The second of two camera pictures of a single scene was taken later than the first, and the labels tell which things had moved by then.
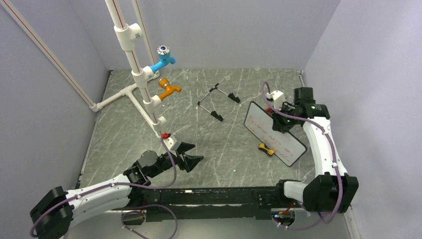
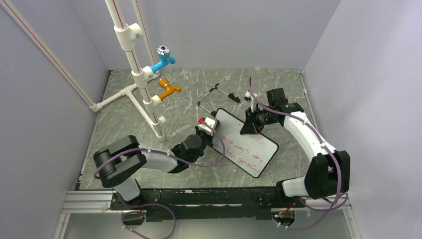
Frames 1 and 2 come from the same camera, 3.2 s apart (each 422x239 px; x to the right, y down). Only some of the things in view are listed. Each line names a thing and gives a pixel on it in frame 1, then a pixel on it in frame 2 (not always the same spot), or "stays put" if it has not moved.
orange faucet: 164,83 stays put
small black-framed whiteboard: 284,145 to 251,152
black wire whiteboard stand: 230,95 stays put
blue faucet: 165,58 stays put
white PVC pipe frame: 147,105 stays put
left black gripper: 191,161 to 210,137
